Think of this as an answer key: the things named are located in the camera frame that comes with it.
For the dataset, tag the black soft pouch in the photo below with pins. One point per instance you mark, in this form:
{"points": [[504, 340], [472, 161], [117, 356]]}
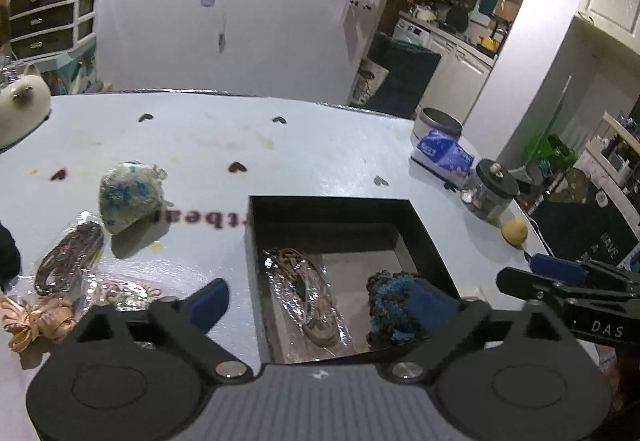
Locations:
{"points": [[10, 258]]}

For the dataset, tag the blue white knitted pouch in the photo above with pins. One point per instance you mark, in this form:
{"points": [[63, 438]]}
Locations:
{"points": [[129, 192]]}

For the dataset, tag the black storage box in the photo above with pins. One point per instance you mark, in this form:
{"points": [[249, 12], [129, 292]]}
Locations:
{"points": [[351, 239]]}

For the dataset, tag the peach satin bow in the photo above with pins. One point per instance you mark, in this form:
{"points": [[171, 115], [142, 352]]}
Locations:
{"points": [[51, 319]]}

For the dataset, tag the yellow lemon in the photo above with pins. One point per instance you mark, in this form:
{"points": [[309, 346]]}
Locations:
{"points": [[515, 232]]}

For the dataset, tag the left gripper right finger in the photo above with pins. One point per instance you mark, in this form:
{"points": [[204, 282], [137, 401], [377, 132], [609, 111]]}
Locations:
{"points": [[428, 359]]}

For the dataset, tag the glass jar black lid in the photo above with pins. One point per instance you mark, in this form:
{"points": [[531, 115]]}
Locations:
{"points": [[488, 190]]}

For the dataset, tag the round metal tin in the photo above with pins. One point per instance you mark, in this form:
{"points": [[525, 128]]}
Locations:
{"points": [[428, 119]]}

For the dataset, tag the black trash bin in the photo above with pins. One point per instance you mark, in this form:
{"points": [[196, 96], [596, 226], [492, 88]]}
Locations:
{"points": [[410, 69]]}

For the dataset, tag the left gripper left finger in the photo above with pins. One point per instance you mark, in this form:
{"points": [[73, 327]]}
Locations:
{"points": [[186, 323]]}

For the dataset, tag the white drawer cabinet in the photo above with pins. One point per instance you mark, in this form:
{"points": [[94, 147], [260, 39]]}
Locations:
{"points": [[46, 27]]}

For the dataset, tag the blue tissue pack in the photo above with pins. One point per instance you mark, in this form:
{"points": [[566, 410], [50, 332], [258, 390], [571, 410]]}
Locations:
{"points": [[440, 154]]}

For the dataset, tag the dark blue crochet scrunchie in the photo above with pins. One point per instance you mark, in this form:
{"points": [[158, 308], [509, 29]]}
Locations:
{"points": [[405, 308]]}

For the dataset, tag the cream cat-shaped ceramic pot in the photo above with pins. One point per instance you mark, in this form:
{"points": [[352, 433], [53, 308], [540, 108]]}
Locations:
{"points": [[25, 103]]}

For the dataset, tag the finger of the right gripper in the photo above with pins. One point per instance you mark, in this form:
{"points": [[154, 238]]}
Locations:
{"points": [[588, 282], [554, 268]]}

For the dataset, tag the white washing machine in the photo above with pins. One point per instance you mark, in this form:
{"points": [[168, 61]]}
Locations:
{"points": [[407, 32]]}

